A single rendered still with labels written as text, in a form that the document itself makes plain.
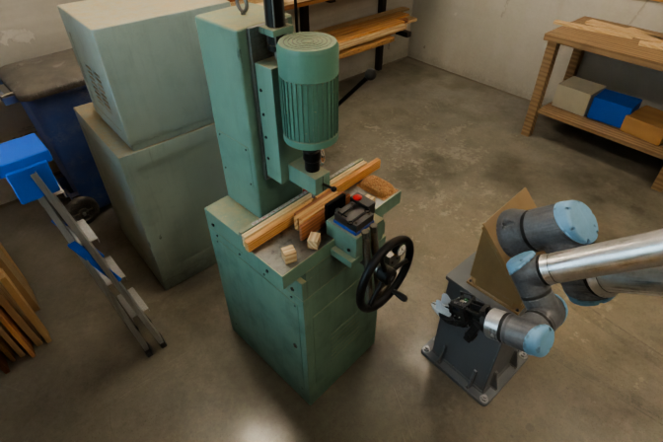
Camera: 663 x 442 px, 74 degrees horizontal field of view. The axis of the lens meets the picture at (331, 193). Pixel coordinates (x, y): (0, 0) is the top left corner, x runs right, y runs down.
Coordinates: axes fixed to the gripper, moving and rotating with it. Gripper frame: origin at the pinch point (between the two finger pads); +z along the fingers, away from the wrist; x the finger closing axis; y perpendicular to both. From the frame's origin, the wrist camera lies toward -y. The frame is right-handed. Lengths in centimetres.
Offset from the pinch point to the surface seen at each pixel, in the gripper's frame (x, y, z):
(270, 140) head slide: 16, 64, 42
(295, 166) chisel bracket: 11, 53, 39
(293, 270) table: 33.0, 28.3, 24.4
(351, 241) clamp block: 14.4, 30.3, 16.0
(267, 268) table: 38, 30, 31
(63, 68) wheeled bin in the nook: 29, 105, 210
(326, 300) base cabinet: 19.2, 3.2, 34.1
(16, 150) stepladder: 77, 83, 93
